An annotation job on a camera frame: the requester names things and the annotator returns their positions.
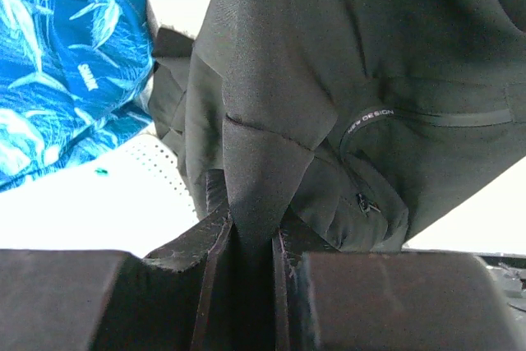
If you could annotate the blue patterned shorts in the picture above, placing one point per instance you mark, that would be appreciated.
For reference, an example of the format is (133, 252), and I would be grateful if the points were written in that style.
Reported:
(71, 73)

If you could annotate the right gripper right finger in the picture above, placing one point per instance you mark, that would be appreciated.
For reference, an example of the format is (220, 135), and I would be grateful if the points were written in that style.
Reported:
(331, 300)

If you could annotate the white laundry basket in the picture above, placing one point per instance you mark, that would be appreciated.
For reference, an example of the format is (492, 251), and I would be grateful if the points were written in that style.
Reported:
(143, 174)

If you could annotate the black shorts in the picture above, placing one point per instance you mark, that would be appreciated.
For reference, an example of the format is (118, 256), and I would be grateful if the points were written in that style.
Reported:
(369, 119)

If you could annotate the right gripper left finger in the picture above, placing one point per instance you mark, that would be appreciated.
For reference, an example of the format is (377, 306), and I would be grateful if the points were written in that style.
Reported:
(176, 298)

